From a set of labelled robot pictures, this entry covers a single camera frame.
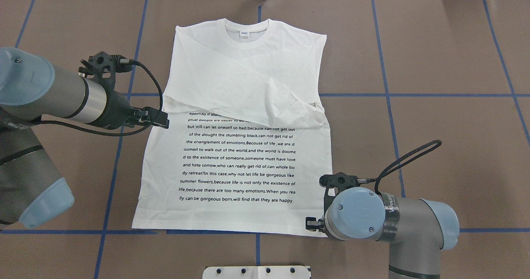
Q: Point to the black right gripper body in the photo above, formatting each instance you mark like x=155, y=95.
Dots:
x=313, y=222

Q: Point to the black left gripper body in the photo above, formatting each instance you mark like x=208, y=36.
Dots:
x=114, y=111

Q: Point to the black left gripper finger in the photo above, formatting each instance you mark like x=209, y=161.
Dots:
x=154, y=117

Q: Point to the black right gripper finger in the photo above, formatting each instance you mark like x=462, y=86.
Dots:
x=311, y=223

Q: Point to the white long-sleeve printed shirt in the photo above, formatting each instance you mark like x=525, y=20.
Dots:
x=248, y=136

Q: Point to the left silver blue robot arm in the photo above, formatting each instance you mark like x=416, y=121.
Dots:
x=33, y=92

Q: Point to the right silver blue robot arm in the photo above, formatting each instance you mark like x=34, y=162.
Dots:
x=417, y=230

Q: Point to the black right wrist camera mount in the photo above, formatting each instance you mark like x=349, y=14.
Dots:
x=338, y=182

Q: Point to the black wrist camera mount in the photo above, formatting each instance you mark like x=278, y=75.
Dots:
x=338, y=182
x=103, y=68

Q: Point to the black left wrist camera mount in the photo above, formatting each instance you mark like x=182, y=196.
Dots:
x=103, y=68

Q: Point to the white camera pole with base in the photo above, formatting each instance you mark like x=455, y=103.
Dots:
x=258, y=272

